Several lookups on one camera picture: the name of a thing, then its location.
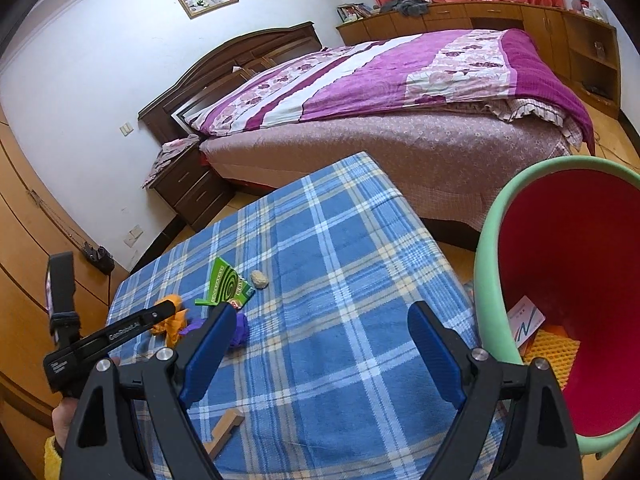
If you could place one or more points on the purple floral quilt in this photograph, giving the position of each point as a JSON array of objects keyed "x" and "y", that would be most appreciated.
[{"x": 400, "y": 75}]

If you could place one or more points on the grey clothes pile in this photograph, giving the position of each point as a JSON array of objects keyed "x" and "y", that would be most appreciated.
[{"x": 405, "y": 6}]

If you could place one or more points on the green spiral print box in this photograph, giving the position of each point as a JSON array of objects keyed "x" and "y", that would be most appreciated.
[{"x": 220, "y": 282}]

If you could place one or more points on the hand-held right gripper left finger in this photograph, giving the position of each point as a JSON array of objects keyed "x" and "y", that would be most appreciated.
[{"x": 210, "y": 345}]

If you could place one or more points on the white wall switch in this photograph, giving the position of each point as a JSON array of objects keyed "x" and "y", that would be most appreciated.
[{"x": 126, "y": 129}]

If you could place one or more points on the person's yellow sleeved left forearm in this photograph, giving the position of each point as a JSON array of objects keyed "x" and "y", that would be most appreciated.
[{"x": 52, "y": 460}]

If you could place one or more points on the small wooden bracket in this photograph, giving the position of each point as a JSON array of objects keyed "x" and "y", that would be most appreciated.
[{"x": 225, "y": 430}]

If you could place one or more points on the small beige nut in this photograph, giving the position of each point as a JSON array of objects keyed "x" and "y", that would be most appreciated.
[{"x": 259, "y": 279}]

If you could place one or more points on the long wooden cabinet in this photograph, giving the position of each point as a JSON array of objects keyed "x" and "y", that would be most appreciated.
[{"x": 500, "y": 15}]

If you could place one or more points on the white medicine box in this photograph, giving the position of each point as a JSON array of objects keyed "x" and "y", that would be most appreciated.
[{"x": 525, "y": 322}]

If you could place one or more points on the green and red trash bin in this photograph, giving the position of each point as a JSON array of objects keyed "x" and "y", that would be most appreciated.
[{"x": 600, "y": 260}]

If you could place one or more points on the yellow foam fruit net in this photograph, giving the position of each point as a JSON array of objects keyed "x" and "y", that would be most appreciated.
[
  {"x": 547, "y": 360},
  {"x": 555, "y": 332}
]

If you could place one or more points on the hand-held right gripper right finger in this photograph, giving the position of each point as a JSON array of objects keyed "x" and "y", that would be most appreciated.
[{"x": 435, "y": 355}]

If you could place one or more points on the yellow wooden wardrobe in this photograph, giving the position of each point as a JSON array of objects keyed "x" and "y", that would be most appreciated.
[{"x": 30, "y": 260}]

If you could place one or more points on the red and white containers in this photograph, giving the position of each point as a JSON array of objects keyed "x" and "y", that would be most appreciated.
[{"x": 587, "y": 9}]

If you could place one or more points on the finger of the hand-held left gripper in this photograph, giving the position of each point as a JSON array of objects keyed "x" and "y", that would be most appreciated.
[{"x": 140, "y": 321}]

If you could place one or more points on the dark wooden nightstand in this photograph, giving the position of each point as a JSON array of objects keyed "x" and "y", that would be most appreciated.
[{"x": 195, "y": 190}]

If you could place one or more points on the black charger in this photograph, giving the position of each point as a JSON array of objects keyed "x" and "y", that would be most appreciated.
[{"x": 97, "y": 257}]

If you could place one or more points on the blue plaid blanket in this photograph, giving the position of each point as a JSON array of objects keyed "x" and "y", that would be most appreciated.
[{"x": 325, "y": 285}]

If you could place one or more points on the white wall socket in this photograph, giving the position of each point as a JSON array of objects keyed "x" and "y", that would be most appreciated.
[{"x": 133, "y": 236}]

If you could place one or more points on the mauve bed sheet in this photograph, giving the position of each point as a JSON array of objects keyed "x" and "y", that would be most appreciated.
[{"x": 375, "y": 160}]

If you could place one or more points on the person's left hand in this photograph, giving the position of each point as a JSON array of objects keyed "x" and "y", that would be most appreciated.
[{"x": 62, "y": 425}]

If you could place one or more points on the pink floral cloth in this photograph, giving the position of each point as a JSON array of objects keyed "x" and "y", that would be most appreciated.
[{"x": 167, "y": 157}]

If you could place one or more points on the orange plastic bag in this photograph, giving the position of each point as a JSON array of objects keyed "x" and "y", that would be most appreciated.
[{"x": 172, "y": 327}]

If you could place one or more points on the dark wooden bed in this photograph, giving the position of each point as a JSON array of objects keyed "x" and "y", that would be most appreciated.
[{"x": 225, "y": 60}]

